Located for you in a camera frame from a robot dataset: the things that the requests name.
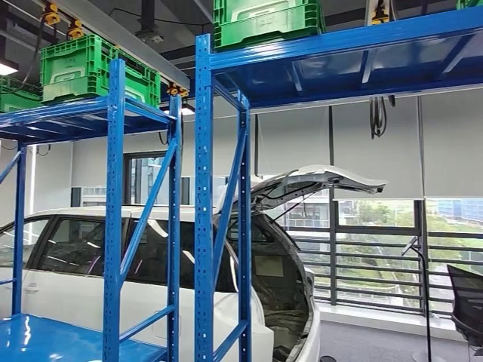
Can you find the grey roller blind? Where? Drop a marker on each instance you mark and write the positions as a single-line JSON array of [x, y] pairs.
[[294, 140], [453, 145], [224, 145], [400, 160]]

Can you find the large blue metal shelf rack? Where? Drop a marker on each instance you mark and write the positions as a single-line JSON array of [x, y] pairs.
[[204, 200]]

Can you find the grey window railing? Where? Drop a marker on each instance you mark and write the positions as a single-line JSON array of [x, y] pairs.
[[333, 260]]

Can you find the black mesh office chair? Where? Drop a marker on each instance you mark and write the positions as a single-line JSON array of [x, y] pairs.
[[468, 300]]

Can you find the black ceiling mount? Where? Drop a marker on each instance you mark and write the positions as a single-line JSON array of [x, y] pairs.
[[149, 20]]

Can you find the short ceiling light panel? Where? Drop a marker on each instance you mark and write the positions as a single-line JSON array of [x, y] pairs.
[[187, 110], [7, 69]]

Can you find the green plastic crate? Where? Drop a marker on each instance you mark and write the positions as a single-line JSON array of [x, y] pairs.
[[19, 97], [75, 65], [469, 4], [264, 30]]

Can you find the black round object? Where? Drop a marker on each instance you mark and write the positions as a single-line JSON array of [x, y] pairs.
[[327, 359]]

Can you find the black floor stand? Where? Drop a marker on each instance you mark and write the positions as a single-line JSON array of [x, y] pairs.
[[426, 300]]

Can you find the dark framed window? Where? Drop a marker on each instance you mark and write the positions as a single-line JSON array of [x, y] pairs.
[[137, 175]]

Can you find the white car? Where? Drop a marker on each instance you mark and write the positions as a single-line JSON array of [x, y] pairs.
[[75, 300]]

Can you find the narrow blue metal shelf rack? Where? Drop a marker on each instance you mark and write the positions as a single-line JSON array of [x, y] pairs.
[[113, 200]]

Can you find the white car tailgate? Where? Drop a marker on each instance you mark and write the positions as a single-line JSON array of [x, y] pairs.
[[332, 177]]

